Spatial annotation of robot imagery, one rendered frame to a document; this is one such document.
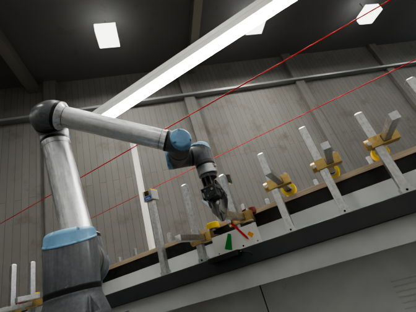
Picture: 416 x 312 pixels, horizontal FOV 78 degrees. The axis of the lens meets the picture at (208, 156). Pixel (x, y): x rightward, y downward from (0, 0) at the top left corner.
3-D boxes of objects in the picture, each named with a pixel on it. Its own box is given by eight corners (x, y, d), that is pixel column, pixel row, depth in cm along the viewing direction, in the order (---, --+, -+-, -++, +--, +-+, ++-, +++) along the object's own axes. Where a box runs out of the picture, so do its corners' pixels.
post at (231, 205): (252, 260, 126) (223, 173, 146) (246, 262, 127) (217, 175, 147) (254, 260, 129) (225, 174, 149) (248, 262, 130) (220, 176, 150)
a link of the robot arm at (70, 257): (32, 298, 66) (33, 229, 73) (54, 297, 80) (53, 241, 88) (96, 280, 70) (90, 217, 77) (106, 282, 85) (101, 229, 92)
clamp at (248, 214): (252, 218, 131) (248, 209, 133) (228, 227, 135) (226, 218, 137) (255, 219, 136) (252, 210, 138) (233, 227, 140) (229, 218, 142)
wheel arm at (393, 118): (402, 116, 92) (397, 108, 93) (391, 121, 93) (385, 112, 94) (384, 153, 134) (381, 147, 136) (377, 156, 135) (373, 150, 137)
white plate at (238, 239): (262, 241, 126) (255, 221, 130) (216, 257, 134) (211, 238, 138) (262, 241, 126) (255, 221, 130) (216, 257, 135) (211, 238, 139)
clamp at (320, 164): (342, 160, 118) (337, 150, 120) (313, 172, 123) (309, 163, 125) (342, 163, 124) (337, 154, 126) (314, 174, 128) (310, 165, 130)
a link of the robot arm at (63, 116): (27, 86, 101) (195, 127, 106) (39, 107, 112) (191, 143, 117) (11, 109, 95) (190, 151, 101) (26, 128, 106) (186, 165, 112)
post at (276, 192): (299, 241, 119) (262, 151, 139) (292, 243, 120) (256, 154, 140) (301, 241, 122) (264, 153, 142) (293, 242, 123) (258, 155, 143)
